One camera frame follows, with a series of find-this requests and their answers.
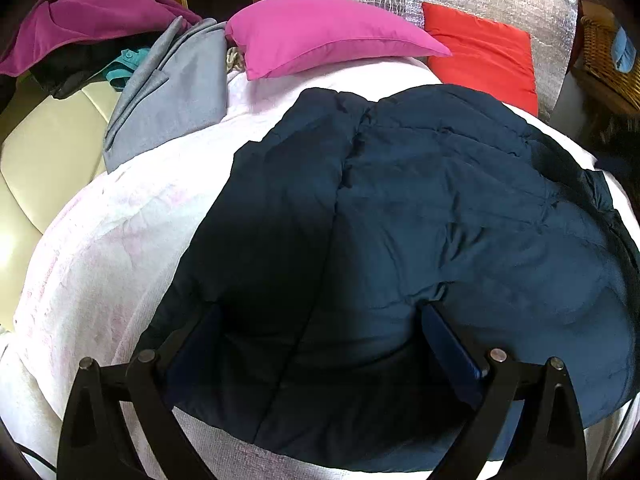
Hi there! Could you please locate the cream leather sofa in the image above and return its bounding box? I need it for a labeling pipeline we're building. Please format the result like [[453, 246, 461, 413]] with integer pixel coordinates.
[[1, 75, 119, 330]]

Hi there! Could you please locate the red cushion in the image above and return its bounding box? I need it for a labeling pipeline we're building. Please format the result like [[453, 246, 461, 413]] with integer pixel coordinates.
[[422, 2, 539, 116]]

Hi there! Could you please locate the blue cloth in basket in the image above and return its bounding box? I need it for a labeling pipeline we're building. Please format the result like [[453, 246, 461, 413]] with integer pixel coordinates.
[[611, 27, 637, 74]]

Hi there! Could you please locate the navy blue puffer jacket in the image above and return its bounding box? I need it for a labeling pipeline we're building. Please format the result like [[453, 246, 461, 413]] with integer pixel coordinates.
[[138, 84, 639, 471]]

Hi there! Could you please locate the wicker basket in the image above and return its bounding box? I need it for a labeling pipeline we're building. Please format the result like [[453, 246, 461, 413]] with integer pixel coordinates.
[[570, 16, 639, 119]]

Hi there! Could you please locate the grey garment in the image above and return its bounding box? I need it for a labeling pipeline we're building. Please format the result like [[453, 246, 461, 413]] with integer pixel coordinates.
[[103, 16, 228, 172]]

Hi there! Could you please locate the magenta pillow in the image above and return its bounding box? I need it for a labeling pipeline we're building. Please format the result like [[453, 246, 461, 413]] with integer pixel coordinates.
[[226, 0, 451, 80]]

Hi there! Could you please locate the magenta fleece garment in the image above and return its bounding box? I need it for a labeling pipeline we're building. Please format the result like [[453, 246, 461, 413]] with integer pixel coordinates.
[[1, 0, 202, 77]]

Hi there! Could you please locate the teal garment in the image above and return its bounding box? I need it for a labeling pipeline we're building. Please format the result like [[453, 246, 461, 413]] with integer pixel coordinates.
[[101, 47, 150, 92]]

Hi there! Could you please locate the black garment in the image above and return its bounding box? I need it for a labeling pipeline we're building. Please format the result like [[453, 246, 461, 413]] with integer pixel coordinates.
[[29, 32, 160, 100]]

